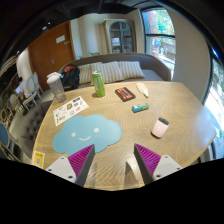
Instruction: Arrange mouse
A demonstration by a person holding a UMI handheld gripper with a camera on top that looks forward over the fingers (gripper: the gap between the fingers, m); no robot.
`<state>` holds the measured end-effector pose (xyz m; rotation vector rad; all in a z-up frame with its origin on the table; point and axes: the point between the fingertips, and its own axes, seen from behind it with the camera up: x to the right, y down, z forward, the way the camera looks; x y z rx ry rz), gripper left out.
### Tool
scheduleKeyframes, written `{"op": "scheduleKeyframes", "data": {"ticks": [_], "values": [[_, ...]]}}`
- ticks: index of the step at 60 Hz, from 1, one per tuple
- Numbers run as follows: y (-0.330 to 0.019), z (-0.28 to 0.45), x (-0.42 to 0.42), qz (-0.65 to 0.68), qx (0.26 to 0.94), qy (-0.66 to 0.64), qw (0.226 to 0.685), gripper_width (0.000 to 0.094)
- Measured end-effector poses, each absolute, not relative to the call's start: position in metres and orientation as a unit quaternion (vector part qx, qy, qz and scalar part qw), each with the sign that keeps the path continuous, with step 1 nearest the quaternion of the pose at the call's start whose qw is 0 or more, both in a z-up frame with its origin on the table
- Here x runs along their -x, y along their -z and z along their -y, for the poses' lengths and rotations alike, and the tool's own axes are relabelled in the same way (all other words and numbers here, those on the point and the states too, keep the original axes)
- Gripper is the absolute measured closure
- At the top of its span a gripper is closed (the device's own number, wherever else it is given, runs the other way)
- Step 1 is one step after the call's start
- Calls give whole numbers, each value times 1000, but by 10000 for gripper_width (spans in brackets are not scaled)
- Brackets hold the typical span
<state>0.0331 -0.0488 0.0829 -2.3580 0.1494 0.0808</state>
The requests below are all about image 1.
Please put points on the clear plastic shaker bottle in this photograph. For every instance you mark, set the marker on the clear plastic shaker bottle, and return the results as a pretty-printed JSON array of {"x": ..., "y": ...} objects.
[{"x": 55, "y": 84}]

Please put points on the striped pillow right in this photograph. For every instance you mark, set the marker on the striped pillow right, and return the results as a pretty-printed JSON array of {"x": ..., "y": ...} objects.
[{"x": 131, "y": 69}]

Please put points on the black and red case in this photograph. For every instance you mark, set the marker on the black and red case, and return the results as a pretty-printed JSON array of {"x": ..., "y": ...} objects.
[{"x": 124, "y": 94}]

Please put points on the striped pillow left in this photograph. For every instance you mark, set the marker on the striped pillow left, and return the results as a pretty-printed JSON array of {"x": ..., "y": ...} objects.
[{"x": 86, "y": 72}]

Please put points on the green blue tissue pack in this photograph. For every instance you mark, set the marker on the green blue tissue pack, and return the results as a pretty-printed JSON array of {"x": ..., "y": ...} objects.
[{"x": 140, "y": 107}]

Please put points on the yellow sticker card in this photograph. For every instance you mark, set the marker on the yellow sticker card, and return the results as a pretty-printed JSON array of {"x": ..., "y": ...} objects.
[{"x": 38, "y": 159}]

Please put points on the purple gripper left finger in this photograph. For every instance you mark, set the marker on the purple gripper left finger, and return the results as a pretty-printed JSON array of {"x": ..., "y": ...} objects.
[{"x": 74, "y": 168}]

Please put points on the white chair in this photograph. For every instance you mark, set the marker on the white chair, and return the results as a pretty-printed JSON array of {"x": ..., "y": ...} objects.
[{"x": 33, "y": 86}]

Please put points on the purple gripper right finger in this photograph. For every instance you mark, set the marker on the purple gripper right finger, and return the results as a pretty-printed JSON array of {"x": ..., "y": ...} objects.
[{"x": 153, "y": 166}]

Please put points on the pink computer mouse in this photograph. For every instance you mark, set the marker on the pink computer mouse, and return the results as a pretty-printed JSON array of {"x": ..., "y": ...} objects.
[{"x": 160, "y": 127}]

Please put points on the white sticker sheet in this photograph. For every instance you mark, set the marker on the white sticker sheet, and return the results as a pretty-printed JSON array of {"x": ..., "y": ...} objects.
[{"x": 66, "y": 111}]

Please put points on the grey curved sofa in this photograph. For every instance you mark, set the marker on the grey curved sofa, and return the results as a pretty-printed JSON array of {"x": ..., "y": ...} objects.
[{"x": 153, "y": 68}]

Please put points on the wooden door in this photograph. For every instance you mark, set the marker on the wooden door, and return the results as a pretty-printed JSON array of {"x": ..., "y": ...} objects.
[{"x": 50, "y": 52}]

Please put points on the black orange backpack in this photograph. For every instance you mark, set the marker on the black orange backpack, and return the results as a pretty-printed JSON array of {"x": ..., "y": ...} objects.
[{"x": 70, "y": 77}]

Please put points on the green drink can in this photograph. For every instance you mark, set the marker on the green drink can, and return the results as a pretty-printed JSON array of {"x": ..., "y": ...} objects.
[{"x": 97, "y": 78}]

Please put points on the blue cloud mouse pad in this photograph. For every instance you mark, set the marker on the blue cloud mouse pad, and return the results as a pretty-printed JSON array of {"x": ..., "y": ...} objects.
[{"x": 79, "y": 132}]

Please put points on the white tube bottle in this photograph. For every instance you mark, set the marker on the white tube bottle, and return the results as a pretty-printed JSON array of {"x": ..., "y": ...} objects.
[{"x": 142, "y": 89}]

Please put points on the striped pillow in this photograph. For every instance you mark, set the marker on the striped pillow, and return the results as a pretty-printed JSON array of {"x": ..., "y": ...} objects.
[
  {"x": 131, "y": 69},
  {"x": 86, "y": 72},
  {"x": 110, "y": 71}
]

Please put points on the grey tufted chair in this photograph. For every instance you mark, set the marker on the grey tufted chair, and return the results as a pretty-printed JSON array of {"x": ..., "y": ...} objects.
[{"x": 35, "y": 129}]

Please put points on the striped pillow middle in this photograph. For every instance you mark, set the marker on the striped pillow middle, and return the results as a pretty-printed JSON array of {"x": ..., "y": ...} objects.
[{"x": 110, "y": 71}]

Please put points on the grey glass cabinet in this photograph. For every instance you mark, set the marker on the grey glass cabinet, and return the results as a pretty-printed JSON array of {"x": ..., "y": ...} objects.
[{"x": 120, "y": 35}]

